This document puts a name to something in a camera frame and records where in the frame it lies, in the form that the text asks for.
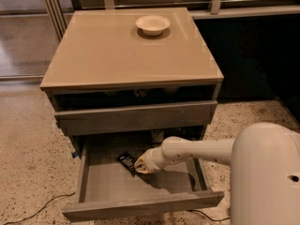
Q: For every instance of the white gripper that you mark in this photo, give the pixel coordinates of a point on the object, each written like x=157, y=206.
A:
x=152, y=162

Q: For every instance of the black rxbar chocolate wrapper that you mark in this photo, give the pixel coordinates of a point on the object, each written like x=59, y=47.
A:
x=127, y=160

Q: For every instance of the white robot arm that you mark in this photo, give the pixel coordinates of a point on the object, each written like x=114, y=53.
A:
x=265, y=170

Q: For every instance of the white can in drawer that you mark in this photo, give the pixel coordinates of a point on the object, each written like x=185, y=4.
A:
x=157, y=135

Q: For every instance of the open grey middle drawer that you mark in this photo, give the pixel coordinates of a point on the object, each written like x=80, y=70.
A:
x=106, y=189

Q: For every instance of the grey drawer cabinet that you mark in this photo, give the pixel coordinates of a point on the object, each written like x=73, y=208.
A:
x=105, y=61

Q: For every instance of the blue tape piece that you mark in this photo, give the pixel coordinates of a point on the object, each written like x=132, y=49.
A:
x=74, y=154

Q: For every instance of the white bowl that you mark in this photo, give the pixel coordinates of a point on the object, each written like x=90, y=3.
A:
x=153, y=25

